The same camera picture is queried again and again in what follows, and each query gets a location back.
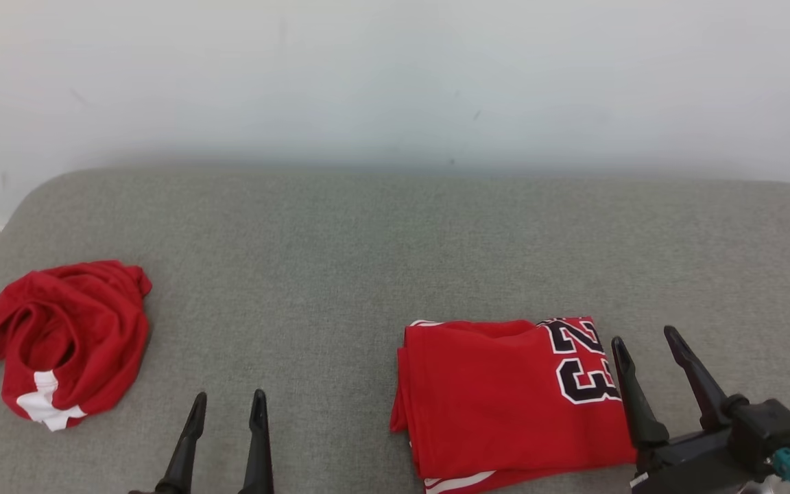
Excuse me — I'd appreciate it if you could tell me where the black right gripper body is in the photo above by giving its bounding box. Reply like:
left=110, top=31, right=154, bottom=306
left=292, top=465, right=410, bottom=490
left=631, top=427, right=767, bottom=494

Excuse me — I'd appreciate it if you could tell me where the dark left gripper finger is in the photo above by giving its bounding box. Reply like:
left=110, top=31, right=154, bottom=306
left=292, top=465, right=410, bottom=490
left=240, top=388, right=274, bottom=494
left=154, top=391, right=208, bottom=494

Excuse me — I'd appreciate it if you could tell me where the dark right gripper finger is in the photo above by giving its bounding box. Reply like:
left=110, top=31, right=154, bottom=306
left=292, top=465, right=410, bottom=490
left=663, top=325, right=732, bottom=432
left=610, top=336, right=671, bottom=451

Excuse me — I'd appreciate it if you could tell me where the red jersey number 23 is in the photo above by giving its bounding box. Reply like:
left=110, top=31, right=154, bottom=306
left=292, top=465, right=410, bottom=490
left=390, top=316, right=640, bottom=494

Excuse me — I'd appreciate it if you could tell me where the red shorts white stripe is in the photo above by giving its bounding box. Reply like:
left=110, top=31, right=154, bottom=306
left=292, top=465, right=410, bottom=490
left=0, top=259, right=154, bottom=432

